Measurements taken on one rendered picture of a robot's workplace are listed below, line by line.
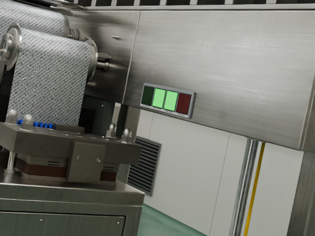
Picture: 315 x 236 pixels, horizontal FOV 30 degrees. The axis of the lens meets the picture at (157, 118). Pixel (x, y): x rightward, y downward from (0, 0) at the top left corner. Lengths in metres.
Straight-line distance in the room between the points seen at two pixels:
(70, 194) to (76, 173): 0.07
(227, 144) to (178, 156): 0.67
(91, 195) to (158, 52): 0.45
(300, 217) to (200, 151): 3.79
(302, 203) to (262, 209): 3.15
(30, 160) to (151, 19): 0.55
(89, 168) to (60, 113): 0.25
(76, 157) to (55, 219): 0.18
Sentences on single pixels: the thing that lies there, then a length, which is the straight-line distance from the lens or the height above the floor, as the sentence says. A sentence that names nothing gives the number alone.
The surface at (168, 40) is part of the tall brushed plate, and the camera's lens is 1.70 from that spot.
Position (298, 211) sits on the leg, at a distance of 1.47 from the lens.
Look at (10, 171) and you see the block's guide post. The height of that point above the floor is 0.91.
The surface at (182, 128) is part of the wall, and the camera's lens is 5.46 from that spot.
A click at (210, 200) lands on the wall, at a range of 5.07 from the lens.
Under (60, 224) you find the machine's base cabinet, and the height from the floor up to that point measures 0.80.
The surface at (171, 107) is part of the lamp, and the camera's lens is 1.61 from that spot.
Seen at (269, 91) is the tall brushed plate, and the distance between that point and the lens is 1.35.
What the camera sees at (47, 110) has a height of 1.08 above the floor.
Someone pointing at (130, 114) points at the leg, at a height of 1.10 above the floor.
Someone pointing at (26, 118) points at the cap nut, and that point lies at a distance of 1.63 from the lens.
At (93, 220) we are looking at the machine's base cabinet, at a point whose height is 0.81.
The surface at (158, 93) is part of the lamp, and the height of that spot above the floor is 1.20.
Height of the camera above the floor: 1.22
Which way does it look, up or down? 3 degrees down
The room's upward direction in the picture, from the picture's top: 11 degrees clockwise
